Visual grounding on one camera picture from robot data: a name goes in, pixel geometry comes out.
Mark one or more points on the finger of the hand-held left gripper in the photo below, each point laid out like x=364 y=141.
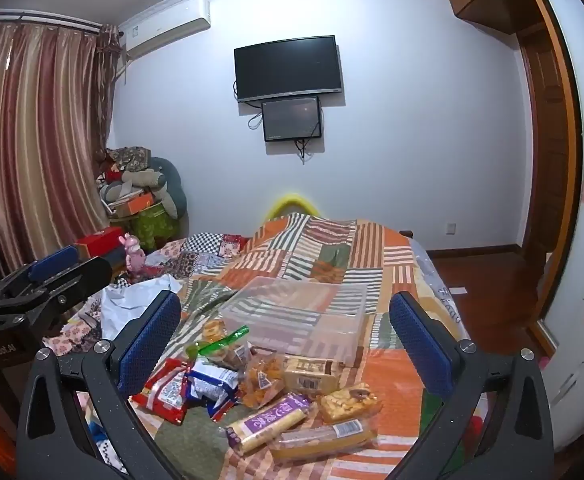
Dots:
x=81 y=275
x=51 y=262

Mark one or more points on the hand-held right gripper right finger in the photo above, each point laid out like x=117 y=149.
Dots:
x=417 y=340

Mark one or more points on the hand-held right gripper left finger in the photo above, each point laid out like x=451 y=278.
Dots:
x=151 y=340

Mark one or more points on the red snack packet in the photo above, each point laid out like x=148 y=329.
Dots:
x=164 y=392

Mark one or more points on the blue white snack packet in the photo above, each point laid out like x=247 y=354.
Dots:
x=211 y=380

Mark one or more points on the green stripe snack packet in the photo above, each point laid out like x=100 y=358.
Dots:
x=226 y=337

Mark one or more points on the brown nut bar packet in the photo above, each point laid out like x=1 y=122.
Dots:
x=347 y=402

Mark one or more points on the clear bag of orange snacks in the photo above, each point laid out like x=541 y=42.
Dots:
x=262 y=380

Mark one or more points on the clear plastic storage box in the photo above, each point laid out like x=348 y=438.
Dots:
x=297 y=310

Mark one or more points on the yellow biscuit packet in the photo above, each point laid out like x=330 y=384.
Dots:
x=322 y=440

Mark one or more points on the purple label cracker packet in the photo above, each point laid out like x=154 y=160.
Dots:
x=267 y=422

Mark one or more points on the red box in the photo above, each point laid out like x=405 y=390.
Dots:
x=96 y=242

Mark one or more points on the white cloth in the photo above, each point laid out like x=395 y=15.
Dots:
x=126 y=305

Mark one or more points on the pink plush toy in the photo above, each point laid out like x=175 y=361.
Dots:
x=134 y=255

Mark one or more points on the green patterned box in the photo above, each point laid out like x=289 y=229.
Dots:
x=154 y=227

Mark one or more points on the orange box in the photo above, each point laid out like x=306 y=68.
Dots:
x=136 y=204

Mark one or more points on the beige cake packet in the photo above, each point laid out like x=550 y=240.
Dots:
x=309 y=375

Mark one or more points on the floral cloth bundle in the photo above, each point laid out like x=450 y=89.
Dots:
x=129 y=157

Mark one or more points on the striped curtain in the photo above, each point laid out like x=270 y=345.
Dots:
x=36 y=135

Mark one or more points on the white door panel with stickers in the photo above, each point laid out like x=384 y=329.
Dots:
x=572 y=360

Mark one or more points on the yellow hoop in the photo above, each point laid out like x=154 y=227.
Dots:
x=292 y=199

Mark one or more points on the small black monitor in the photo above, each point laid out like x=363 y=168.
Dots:
x=292 y=117

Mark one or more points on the white air conditioner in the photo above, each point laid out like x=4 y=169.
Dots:
x=166 y=25

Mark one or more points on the white wall socket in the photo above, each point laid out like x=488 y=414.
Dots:
x=450 y=228

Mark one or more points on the wall television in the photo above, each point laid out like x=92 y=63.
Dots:
x=287 y=67

